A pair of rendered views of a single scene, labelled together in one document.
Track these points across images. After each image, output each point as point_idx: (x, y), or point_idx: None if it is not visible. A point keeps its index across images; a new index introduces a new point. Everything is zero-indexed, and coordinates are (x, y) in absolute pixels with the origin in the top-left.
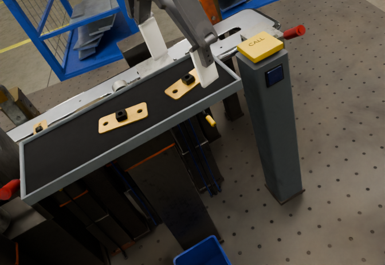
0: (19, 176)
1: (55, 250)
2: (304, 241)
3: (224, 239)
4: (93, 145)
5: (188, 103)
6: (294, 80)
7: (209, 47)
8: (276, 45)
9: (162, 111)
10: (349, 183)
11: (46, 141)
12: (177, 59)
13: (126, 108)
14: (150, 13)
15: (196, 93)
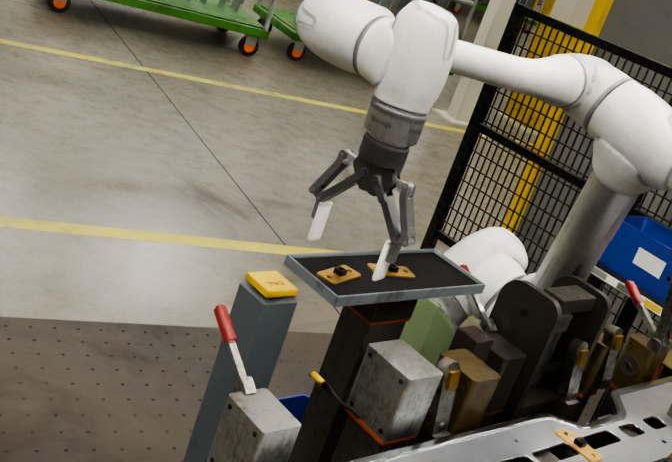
0: (498, 328)
1: None
2: (176, 457)
3: None
4: (404, 263)
5: (331, 260)
6: None
7: (315, 202)
8: (254, 272)
9: (354, 263)
10: None
11: (458, 281)
12: (363, 294)
13: (394, 278)
14: (389, 236)
15: (327, 264)
